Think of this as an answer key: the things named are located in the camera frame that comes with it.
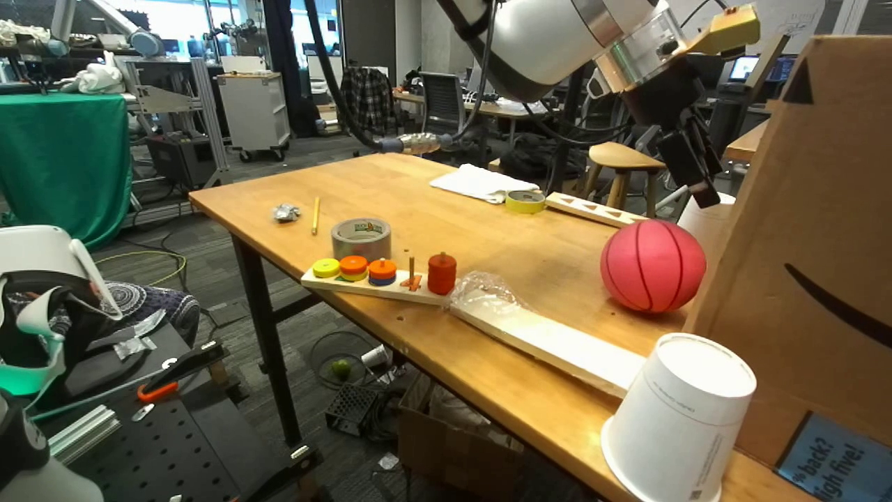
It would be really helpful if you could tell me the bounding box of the far white paper cup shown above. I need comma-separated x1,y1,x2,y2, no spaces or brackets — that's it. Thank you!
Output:
679,192,737,244

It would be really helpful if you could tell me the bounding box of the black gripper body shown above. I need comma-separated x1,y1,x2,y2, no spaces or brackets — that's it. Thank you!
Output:
623,59,711,151

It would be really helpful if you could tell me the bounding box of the white folded cloth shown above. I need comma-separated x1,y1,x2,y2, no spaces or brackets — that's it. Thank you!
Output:
433,165,536,204

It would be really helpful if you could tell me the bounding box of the wooden ring stacker toy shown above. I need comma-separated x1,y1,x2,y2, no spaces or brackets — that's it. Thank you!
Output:
302,254,458,304

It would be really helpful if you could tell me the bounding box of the round wooden stool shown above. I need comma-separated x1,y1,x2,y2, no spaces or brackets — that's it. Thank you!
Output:
582,142,667,213

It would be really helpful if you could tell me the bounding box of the clear yellow tape roll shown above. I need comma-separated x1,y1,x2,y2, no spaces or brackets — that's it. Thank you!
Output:
506,188,548,213

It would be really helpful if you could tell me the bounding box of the pink mini basketball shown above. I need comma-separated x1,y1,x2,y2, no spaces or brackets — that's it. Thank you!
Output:
599,219,708,315

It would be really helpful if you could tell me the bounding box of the green draped table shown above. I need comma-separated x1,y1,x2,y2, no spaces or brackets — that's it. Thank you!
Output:
0,91,132,247

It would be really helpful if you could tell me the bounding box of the white VR headset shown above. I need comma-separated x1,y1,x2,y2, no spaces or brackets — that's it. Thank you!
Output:
0,226,123,396

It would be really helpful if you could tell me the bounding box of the white paper cup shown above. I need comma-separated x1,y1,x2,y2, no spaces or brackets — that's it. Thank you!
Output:
679,192,737,244
603,331,759,502

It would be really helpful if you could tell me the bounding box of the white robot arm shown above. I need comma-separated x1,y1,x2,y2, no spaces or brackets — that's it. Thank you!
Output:
437,0,719,205

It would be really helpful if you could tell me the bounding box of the white rolling cabinet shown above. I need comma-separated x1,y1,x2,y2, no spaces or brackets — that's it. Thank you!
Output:
214,71,291,162

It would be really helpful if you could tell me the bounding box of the crumpled foil ball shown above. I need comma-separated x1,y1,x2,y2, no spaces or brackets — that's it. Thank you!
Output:
273,204,302,222

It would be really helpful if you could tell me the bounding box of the near white paper cup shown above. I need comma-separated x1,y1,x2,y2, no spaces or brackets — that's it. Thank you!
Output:
603,331,759,502

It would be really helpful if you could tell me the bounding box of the grey duct tape roll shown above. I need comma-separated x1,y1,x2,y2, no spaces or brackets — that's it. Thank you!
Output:
333,216,390,259

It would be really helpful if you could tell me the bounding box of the large cardboard box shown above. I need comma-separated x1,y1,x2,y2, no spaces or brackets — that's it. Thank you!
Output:
690,35,892,464

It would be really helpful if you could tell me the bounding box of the wooden slotted block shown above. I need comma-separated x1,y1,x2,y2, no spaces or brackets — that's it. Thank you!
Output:
548,192,649,227

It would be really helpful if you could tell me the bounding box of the yellow pencil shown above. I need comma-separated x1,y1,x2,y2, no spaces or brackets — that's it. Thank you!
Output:
311,194,320,236

